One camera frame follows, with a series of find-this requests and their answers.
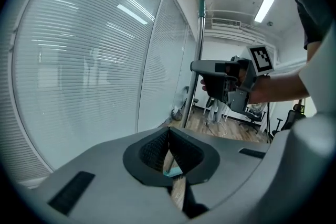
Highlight black mesh trash bin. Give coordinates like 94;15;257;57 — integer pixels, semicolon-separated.
171;108;184;121

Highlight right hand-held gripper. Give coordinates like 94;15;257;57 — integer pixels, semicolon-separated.
190;44;275;113

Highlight white window blinds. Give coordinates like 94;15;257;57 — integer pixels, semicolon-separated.
136;0;190;133
12;0;167;179

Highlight black office chair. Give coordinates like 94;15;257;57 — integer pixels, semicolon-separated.
271;103;307;137
239;104;266;135

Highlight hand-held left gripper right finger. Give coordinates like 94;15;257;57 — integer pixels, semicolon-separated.
169;112;336;220

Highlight person's right forearm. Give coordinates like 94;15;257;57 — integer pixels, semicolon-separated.
248;67;312;105

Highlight person's black clothed body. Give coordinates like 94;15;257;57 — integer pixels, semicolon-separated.
285;0;336;51

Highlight teal broom with metal handle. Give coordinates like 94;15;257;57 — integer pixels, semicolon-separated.
164;0;207;212

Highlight long ceiling light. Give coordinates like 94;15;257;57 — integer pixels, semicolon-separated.
253;0;284;24

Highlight white ceiling air vent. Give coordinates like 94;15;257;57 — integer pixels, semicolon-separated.
211;17;243;29

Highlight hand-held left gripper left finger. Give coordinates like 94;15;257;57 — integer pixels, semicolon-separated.
22;126;191;224

